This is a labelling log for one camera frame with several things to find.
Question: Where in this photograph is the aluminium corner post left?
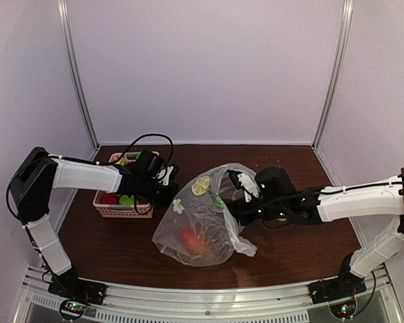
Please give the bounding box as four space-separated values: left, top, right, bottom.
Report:
57 0 100 149

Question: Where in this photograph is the green bumpy fruit front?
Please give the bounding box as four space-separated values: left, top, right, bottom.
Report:
119 194 138 205

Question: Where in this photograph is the red bumpy fruit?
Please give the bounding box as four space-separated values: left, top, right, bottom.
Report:
100 193 120 205

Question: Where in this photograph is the red orange mango fruit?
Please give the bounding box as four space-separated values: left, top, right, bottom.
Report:
181 229 211 256

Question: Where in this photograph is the aluminium corner post right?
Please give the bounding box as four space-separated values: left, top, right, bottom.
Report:
312 0 354 151

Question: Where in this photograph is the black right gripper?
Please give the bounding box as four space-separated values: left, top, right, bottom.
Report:
217 196 287 228

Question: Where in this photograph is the aluminium corner post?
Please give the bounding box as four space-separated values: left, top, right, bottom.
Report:
312 0 354 151
57 0 100 149

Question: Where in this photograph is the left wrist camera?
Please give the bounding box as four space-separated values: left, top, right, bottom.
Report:
156 164 179 186

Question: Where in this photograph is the pink perforated plastic basket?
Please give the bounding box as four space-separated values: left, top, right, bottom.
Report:
93 151 160 219

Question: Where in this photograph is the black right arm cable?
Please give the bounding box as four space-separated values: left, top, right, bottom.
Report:
252 181 404 216

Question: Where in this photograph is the yellow banana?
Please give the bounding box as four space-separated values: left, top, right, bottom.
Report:
115 157 127 166

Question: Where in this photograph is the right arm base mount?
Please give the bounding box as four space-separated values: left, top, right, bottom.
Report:
308 277 366 320

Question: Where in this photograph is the clear plastic bag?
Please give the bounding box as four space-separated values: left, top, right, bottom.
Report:
152 163 257 267

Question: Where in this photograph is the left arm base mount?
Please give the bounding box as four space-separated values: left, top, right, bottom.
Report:
48 279 106 321

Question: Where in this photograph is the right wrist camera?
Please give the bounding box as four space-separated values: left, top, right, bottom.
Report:
228 170 260 203

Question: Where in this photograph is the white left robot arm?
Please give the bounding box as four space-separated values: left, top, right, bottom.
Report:
6 147 179 299

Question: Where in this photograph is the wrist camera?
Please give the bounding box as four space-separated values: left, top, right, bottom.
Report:
228 170 260 203
156 164 179 186

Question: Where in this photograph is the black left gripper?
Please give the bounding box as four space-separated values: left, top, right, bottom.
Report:
139 176 184 207

